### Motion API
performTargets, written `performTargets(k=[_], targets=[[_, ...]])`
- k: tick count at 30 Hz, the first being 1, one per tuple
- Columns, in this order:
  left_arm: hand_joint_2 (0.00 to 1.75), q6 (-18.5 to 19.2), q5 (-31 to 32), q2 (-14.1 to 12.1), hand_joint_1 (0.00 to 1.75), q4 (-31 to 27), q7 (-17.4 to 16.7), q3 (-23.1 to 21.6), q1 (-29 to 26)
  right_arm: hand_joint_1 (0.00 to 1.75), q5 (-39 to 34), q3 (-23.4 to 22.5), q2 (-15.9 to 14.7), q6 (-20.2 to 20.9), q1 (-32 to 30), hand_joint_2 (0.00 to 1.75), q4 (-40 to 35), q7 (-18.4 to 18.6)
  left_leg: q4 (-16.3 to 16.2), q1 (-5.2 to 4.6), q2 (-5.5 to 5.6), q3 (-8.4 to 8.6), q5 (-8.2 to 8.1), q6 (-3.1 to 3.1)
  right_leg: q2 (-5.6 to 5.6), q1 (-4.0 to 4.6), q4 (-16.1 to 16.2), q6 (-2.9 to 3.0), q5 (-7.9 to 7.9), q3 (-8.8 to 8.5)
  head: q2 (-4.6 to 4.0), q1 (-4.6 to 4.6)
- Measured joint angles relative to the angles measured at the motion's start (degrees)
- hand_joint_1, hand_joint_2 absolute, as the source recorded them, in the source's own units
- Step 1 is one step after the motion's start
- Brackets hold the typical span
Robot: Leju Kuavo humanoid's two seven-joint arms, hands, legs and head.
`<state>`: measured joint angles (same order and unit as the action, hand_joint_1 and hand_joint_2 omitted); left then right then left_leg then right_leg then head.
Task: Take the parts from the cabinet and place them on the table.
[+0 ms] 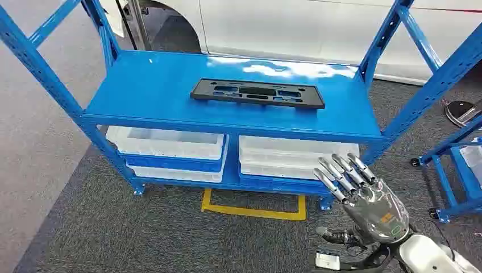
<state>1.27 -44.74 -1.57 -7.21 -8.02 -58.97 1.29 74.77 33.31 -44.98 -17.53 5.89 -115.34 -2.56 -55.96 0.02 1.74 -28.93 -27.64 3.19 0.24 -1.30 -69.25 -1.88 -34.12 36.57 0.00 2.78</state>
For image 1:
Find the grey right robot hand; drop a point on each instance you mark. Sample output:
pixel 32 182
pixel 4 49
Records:
pixel 376 213

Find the black plastic frame panel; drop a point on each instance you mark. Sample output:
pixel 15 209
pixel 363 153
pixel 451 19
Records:
pixel 257 93

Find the small blue metal rack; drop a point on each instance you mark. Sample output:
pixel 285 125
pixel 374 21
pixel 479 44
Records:
pixel 457 181

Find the white plastic bin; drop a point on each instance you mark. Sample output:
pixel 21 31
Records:
pixel 275 171
pixel 177 175
pixel 286 149
pixel 165 143

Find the black round disc base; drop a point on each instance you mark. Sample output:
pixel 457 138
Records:
pixel 461 112

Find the white car body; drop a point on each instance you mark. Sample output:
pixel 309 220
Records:
pixel 301 26

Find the large blue metal shelf rack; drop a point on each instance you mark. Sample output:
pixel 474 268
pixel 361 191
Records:
pixel 158 90

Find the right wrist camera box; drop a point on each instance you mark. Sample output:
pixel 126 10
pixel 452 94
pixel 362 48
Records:
pixel 327 261

